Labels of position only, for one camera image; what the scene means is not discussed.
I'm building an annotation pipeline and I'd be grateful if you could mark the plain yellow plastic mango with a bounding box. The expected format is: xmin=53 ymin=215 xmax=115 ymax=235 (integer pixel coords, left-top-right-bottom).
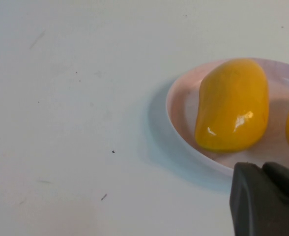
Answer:
xmin=194 ymin=58 xmax=270 ymax=154

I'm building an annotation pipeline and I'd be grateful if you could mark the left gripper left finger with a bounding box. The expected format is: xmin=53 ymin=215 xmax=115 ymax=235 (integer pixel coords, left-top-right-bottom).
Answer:
xmin=229 ymin=161 xmax=289 ymax=236

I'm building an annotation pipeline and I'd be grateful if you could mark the pink round plate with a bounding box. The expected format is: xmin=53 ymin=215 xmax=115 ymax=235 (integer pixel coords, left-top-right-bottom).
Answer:
xmin=166 ymin=58 xmax=289 ymax=177

